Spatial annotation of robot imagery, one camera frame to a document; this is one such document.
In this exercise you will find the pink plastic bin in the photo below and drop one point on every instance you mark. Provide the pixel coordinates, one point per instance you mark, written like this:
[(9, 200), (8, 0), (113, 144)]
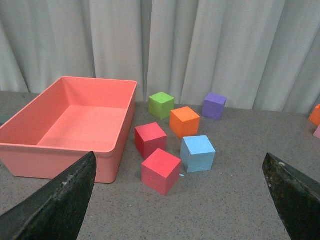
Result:
[(74, 116)]

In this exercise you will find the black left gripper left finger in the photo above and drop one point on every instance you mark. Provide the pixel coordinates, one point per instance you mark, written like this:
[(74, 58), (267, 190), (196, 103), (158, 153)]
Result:
[(57, 210)]

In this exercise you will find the light blue foam block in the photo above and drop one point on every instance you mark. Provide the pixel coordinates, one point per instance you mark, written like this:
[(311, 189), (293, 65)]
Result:
[(197, 153)]

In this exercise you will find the green foam block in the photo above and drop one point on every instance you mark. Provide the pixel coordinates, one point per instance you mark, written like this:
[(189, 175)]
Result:
[(160, 105)]

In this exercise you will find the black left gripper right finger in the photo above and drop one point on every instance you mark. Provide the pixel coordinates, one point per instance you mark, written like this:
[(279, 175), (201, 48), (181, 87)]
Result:
[(296, 197)]

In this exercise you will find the orange foam block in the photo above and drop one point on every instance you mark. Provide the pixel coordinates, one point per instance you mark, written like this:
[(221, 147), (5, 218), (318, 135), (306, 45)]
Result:
[(184, 122), (315, 116)]

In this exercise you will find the dark red foam block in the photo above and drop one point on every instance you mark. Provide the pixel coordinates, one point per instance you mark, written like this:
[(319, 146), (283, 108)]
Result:
[(148, 138)]

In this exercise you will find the pink foam block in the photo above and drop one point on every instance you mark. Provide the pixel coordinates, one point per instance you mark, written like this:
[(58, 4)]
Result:
[(317, 132)]

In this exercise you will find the grey curtain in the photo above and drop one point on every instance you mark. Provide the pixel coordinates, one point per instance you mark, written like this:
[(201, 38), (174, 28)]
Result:
[(260, 54)]

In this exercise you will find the purple foam block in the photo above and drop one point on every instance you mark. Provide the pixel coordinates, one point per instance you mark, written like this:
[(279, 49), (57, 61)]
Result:
[(213, 106)]

